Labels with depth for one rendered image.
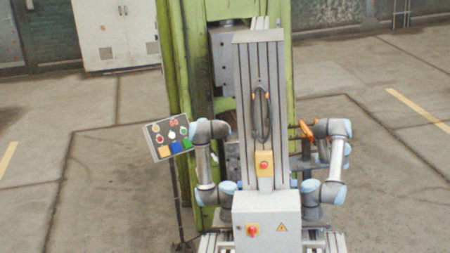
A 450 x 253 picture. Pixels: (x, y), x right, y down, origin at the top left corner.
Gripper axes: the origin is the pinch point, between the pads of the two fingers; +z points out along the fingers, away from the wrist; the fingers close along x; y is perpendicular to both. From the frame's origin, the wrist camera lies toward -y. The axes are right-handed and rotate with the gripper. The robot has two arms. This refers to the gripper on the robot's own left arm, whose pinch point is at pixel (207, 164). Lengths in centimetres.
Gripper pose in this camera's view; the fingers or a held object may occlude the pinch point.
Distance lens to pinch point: 373.3
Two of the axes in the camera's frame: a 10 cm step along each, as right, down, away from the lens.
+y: -0.9, 4.0, -9.1
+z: 0.8, 9.2, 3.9
